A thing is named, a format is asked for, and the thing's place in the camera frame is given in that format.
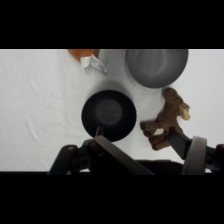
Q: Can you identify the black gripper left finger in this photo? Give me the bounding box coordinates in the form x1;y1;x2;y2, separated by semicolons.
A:
49;134;155;175

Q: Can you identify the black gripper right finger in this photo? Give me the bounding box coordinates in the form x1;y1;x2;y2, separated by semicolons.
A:
167;127;224;175

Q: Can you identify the black bowl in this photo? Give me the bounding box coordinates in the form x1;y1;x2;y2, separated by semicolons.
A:
81;89;138;143

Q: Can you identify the gray bowl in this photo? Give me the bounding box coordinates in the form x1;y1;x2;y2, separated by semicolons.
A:
124;49;190;89

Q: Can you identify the brown plush moose toy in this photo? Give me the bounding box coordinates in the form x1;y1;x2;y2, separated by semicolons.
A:
139;87;192;152

